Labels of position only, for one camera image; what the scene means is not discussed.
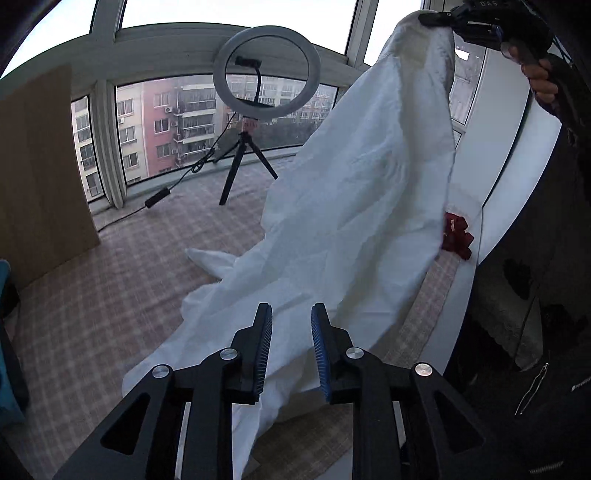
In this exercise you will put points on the pale wooden board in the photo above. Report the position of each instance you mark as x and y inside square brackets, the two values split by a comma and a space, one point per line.
[41, 175]

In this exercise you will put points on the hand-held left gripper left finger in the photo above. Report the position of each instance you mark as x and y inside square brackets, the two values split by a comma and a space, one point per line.
[264, 350]

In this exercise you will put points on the person's black jacket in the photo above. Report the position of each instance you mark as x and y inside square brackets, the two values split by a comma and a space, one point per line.
[531, 323]

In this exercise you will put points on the black phone holder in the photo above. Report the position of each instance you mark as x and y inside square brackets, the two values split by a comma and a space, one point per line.
[243, 60]

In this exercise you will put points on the person's right hand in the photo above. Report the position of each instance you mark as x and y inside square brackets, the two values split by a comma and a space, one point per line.
[538, 81]

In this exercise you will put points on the person's right forearm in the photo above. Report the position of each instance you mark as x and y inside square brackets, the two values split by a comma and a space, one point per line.
[572, 97]

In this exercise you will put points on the white trousers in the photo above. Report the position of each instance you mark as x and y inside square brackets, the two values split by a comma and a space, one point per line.
[351, 207]

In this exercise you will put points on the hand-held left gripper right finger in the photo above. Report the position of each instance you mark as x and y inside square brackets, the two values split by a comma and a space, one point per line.
[319, 350]

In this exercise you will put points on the red cloth item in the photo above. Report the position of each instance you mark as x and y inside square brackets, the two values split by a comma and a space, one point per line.
[459, 235]

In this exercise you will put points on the white window frame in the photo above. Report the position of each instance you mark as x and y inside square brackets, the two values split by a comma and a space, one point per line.
[147, 46]

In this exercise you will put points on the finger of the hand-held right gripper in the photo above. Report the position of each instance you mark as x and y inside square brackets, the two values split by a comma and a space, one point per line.
[434, 19]

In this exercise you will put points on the teal folded garment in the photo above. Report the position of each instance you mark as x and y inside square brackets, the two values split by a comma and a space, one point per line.
[7, 401]

